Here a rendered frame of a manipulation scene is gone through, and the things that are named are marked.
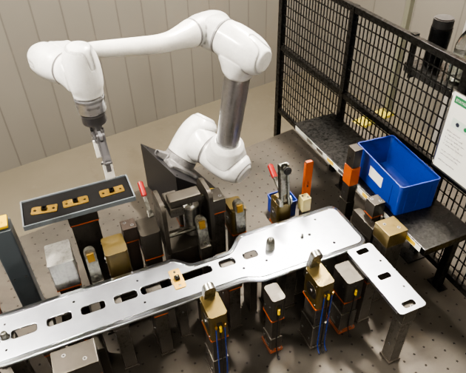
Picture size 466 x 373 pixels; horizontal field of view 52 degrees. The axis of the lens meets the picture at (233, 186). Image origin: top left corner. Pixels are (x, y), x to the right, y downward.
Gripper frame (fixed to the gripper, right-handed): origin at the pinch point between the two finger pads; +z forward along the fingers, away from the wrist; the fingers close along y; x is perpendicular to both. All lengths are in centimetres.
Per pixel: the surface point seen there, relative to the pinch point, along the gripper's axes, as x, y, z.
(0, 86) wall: -37, -214, 60
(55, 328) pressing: -28, 36, 28
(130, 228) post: 1.9, 14.3, 17.7
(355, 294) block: 64, 59, 35
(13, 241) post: -34.7, 2.3, 18.6
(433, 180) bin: 103, 45, 12
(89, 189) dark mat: -6.9, -4.5, 11.6
